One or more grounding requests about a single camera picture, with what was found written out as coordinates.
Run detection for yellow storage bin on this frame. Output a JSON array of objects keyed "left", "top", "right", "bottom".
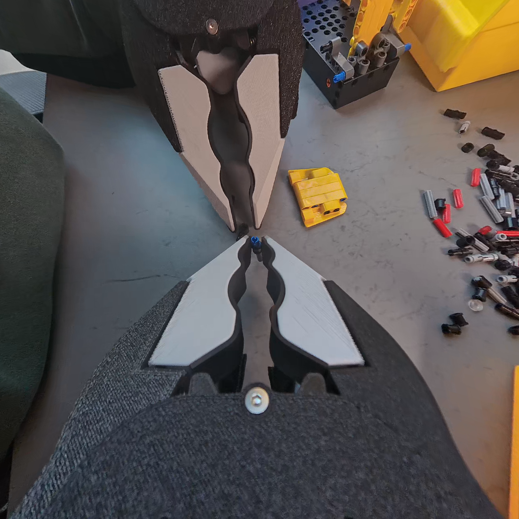
[
  {"left": 507, "top": 365, "right": 519, "bottom": 519},
  {"left": 399, "top": 0, "right": 519, "bottom": 92}
]

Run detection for person's left forearm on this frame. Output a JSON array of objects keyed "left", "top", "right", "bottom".
[{"left": 0, "top": 0, "right": 134, "bottom": 88}]

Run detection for yellow lego subassembly blue pins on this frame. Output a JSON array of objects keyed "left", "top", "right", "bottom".
[{"left": 288, "top": 167, "right": 348, "bottom": 228}]

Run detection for black office chair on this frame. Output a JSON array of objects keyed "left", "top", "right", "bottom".
[{"left": 0, "top": 51, "right": 47, "bottom": 116}]

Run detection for pile of small lego pieces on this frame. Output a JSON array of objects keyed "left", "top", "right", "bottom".
[{"left": 424, "top": 108, "right": 519, "bottom": 336}]

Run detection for lego model on black base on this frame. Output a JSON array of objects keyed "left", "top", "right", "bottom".
[{"left": 302, "top": 0, "right": 418, "bottom": 110}]

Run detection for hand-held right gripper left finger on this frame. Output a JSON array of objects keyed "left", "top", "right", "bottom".
[{"left": 148, "top": 236, "right": 251, "bottom": 369}]

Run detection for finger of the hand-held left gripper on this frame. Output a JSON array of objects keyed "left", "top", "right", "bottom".
[
  {"left": 236, "top": 53, "right": 286, "bottom": 229},
  {"left": 158, "top": 65, "right": 237, "bottom": 232}
]

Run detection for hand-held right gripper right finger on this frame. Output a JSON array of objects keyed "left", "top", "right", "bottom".
[{"left": 261, "top": 236, "right": 365, "bottom": 369}]

